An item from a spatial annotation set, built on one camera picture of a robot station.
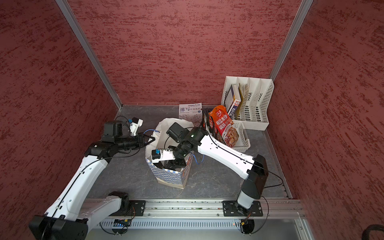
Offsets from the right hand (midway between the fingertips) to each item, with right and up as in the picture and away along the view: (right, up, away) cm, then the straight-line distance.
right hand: (168, 168), depth 67 cm
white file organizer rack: (+55, +38, +51) cm, 84 cm away
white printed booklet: (+9, +28, +47) cm, 55 cm away
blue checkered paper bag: (-7, +13, +7) cm, 17 cm away
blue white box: (+37, +36, +30) cm, 59 cm away
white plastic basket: (+45, +7, +29) cm, 54 cm away
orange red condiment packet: (+28, +22, +25) cm, 43 cm away
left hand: (-8, +11, +5) cm, 15 cm away
